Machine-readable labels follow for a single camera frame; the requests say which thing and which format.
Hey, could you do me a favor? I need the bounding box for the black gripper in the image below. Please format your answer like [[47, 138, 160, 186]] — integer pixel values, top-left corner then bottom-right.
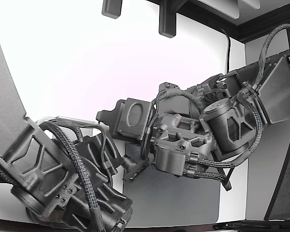
[[96, 98, 152, 145]]

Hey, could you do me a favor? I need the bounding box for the grey flat mat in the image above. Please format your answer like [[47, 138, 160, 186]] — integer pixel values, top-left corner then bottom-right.
[[122, 142, 220, 223]]

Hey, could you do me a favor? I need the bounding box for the dark speckled panel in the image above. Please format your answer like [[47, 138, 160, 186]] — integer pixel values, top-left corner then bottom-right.
[[264, 116, 290, 221]]

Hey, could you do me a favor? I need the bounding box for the black braided cable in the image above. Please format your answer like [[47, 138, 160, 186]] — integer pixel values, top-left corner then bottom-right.
[[154, 90, 208, 114], [252, 23, 290, 90], [188, 93, 264, 170], [37, 119, 107, 232]]

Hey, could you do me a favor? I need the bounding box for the small dark printed bracket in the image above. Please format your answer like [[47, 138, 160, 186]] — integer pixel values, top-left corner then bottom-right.
[[101, 0, 123, 19]]

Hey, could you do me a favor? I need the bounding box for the tall dark printed bracket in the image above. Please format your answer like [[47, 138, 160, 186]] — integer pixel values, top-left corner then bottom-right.
[[158, 0, 177, 39]]

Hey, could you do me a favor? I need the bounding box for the thin black wall cable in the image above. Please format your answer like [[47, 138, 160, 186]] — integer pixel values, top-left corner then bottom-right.
[[218, 27, 232, 74]]

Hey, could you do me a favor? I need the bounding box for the black frame rail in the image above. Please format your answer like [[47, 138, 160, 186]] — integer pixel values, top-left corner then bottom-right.
[[145, 0, 290, 44]]

